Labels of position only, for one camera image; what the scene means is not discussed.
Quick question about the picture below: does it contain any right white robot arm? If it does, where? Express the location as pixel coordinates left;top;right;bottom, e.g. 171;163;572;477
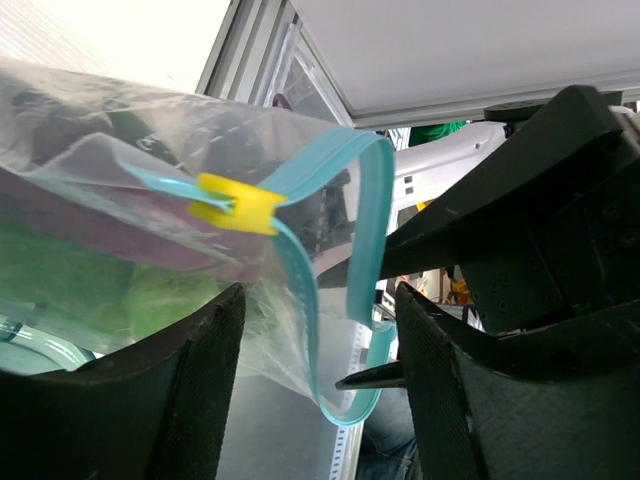
381;85;639;387

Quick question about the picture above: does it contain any clear zip top bag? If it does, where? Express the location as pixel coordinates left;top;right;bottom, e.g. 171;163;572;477
1;59;395;426

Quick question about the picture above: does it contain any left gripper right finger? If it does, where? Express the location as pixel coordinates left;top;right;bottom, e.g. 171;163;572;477
396;285;639;479

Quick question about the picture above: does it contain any teal plastic tray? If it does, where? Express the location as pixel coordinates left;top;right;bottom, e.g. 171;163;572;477
0;318;95;375

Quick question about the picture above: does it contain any right aluminium frame post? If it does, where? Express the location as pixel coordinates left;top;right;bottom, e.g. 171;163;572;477
197;1;639;130

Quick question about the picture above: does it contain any green bell pepper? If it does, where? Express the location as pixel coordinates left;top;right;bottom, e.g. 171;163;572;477
1;219;133;351

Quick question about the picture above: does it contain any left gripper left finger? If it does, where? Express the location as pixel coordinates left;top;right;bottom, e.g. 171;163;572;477
1;284;245;479

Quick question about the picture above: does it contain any light green custard apple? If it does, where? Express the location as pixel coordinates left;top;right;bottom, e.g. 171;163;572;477
123;266;287;339

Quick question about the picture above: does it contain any purple eggplant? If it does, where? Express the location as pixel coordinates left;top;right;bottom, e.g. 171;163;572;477
0;139;266;284

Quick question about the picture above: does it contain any seated person in jeans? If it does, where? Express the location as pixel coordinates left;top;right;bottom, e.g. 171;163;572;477
356;388;416;480

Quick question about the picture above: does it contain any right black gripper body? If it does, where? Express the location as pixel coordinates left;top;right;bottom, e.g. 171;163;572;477
460;114;639;334

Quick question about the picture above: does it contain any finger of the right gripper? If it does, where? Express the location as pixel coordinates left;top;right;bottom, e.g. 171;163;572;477
335;361;406;390
380;85;622;279

